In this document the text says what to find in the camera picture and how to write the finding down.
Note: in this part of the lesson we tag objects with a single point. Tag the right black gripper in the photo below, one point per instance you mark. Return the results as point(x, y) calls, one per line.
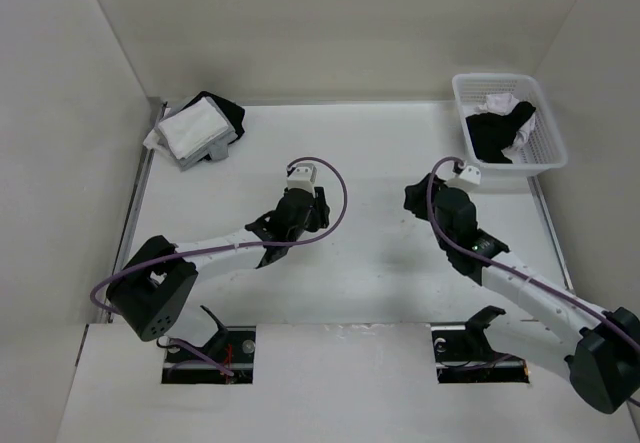
point(413, 197)

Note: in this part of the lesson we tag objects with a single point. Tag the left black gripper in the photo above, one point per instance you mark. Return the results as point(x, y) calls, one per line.
point(320, 211)

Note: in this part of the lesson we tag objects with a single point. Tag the black tank top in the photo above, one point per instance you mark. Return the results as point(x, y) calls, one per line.
point(490, 133)

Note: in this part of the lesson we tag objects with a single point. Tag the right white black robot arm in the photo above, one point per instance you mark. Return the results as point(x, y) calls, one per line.
point(594, 349)

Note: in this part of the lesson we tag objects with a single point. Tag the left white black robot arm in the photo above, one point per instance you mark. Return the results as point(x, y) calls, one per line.
point(154, 301)

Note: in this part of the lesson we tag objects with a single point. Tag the white crumpled tank top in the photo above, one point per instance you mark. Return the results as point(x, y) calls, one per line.
point(503, 104)

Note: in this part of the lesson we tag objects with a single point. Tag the folded grey top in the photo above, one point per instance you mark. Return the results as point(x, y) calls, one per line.
point(216, 150)

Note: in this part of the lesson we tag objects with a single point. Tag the white plastic basket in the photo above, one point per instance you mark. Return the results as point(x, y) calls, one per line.
point(545, 149)

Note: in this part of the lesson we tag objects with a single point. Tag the folded black top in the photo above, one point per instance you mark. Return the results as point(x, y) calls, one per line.
point(233, 113)

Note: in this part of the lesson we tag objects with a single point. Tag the folded white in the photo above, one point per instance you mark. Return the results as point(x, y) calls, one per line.
point(193, 128)
point(154, 141)

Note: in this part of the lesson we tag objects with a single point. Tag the bottom folded white top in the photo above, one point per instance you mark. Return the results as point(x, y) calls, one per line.
point(154, 141)

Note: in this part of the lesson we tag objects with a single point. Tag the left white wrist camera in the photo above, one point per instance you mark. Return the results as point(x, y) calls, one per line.
point(301, 176)

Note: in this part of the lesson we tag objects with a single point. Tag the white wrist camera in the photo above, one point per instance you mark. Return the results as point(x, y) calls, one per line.
point(301, 176)
point(465, 177)

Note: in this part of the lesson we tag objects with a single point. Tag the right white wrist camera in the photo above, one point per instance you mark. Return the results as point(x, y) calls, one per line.
point(465, 177)

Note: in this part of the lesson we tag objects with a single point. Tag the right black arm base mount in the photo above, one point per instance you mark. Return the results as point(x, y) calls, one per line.
point(463, 354)

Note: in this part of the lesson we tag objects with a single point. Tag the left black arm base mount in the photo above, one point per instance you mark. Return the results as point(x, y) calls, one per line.
point(227, 358)

